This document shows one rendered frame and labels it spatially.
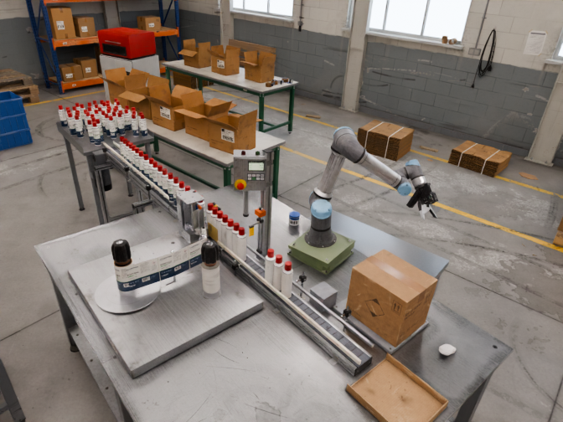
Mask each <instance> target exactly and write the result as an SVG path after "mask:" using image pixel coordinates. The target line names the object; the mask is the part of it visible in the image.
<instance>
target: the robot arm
mask: <svg viewBox="0 0 563 422"><path fill-rule="evenodd" d="M330 149H331V151H332V153H331V155H330V158H329V159H328V163H327V166H326V167H325V170H324V172H323V175H322V178H321V180H320V183H319V184H318V187H316V188H314V190H313V192H312V193H311V194H310V196H309V204H310V210H311V228H310V230H309V233H308V235H307V238H308V240H309V241H310V242H311V243H312V244H316V245H326V244H330V243H331V242H332V241H333V232H332V230H331V217H332V205H331V203H330V201H331V199H332V196H333V194H332V190H333V187H334V184H335V183H336V180H337V178H338V175H339V173H340V170H341V168H342V166H343V163H344V160H345V158H347V159H349V160H350V161H351V162H353V163H355V164H357V163H358V164H359V165H360V166H362V167H364V168H365V169H367V170H368V171H370V172H372V173H373V174H374V175H375V176H376V177H378V178H380V179H381V180H383V181H384V182H386V183H387V184H389V185H390V186H391V187H392V188H394V189H396V190H397V191H398V193H399V194H400V195H402V196H406V195H409V194H410V193H411V190H412V187H411V184H410V183H409V181H408V180H407V179H411V182H412V184H413V187H414V188H415V190H416V191H415V193H414V194H413V196H412V197H411V199H410V201H409V202H408V203H407V205H406V206H408V207H409V208H413V207H414V206H415V204H416V202H417V201H418V209H419V211H420V214H421V217H422V219H423V220H425V215H424V214H425V213H427V212H428V211H430V213H431V214H432V216H433V217H434V218H436V219H437V216H436V212H438V211H439V210H440V207H435V206H434V205H433V203H435V202H437V201H438V199H437V196H435V195H436V193H434V192H432V191H431V187H430V185H431V184H430V183H427V182H426V179H425V177H424V174H423V172H422V170H421V165H420V163H419V162H418V160H416V159H413V160H410V161H409V162H407V163H406V164H405V167H402V168H399V169H396V170H394V171H393V170H392V169H390V168H389V167H387V166H386V165H385V164H384V163H382V162H380V161H379V160H377V159H376V158H375V157H373V156H371V155H370V154H369V153H367V152H366V149H365V148H364V147H362V146H361V145H360V144H359V142H358V140H357V138H356V136H355V133H354V131H353V130H352V129H351V128H349V127H347V126H342V127H339V128H338V129H337V130H336V131H335V132H334V134H333V143H332V146H331V147H330Z"/></svg>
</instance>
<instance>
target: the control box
mask: <svg viewBox="0 0 563 422"><path fill-rule="evenodd" d="M242 151H245V154H246V156H241V152H242ZM256 151H259V152H260V154H261V151H262V150H234V156H233V161H234V190H235V191H265V190H266V157H265V155H264V156H263V155H260V156H259V157H257V156H255V154H256ZM248 161H265V170H264V171H248ZM247 173H265V181H247ZM238 183H243V184H244V186H245V187H244V188H243V189H242V190H239V189H238V188H237V184H238Z"/></svg>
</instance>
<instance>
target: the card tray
mask: <svg viewBox="0 0 563 422"><path fill-rule="evenodd" d="M346 391H347V392H349V393H350V394H351V395H352V396H353V397H354V398H355V399H356V400H357V401H358V402H359V403H361V404H362V405H363V406H364V407H365V408H366V409H367V410H368V411H369V412H370V413H371V414H372V415H373V416H374V417H375V418H376V419H377V420H378V421H379V422H432V421H433V420H434V419H435V418H436V417H437V416H438V415H439V414H440V413H441V412H442V411H443V410H444V409H445V408H446V407H447V404H448V402H449V400H447V399H446V398H445V397H443V396H442V395H441V394H439V393H438V392H437V391H436V390H435V389H434V388H432V387H431V386H430V385H429V384H427V383H426V382H424V381H423V380H422V379H421V378H419V377H418V376H417V375H415V374H414V373H413V372H412V371H411V370H410V369H408V368H407V367H406V366H404V365H403V364H402V363H400V362H399V361H398V360H396V359H395V358H394V357H392V356H391V355H390V354H389V353H387V354H386V358H385V360H383V361H382V362H381V363H379V364H378V365H377V366H375V367H374V368H373V369H371V370H370V371H369V372H367V373H366V374H365V375H364V376H363V377H362V378H360V379H359V380H358V381H357V382H355V383H354V384H352V385H351V386H350V385H349V384H348V383H347V388H346Z"/></svg>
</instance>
